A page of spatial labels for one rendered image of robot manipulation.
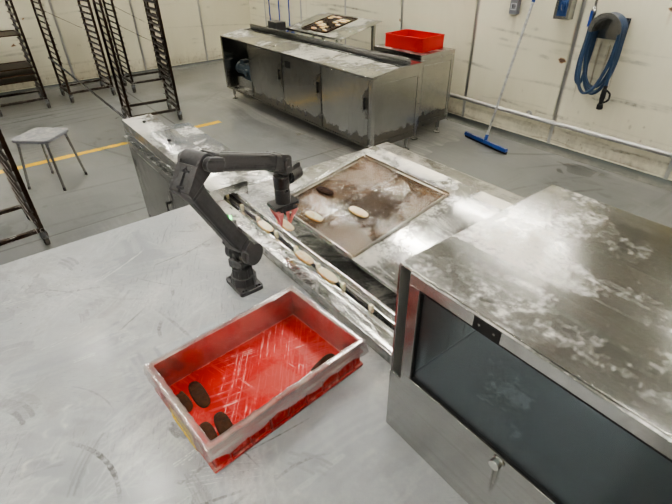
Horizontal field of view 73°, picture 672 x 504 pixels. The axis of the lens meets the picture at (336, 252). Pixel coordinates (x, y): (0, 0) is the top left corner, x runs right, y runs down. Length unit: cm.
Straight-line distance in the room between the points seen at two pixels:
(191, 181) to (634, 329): 101
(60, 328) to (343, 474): 99
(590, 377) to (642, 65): 420
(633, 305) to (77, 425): 124
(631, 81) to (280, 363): 412
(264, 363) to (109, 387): 41
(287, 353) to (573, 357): 83
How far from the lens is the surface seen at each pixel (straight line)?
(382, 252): 160
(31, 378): 155
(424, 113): 512
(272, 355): 135
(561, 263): 94
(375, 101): 435
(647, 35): 478
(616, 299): 89
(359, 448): 116
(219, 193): 207
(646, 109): 483
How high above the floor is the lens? 180
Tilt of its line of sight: 34 degrees down
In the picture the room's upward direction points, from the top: 1 degrees counter-clockwise
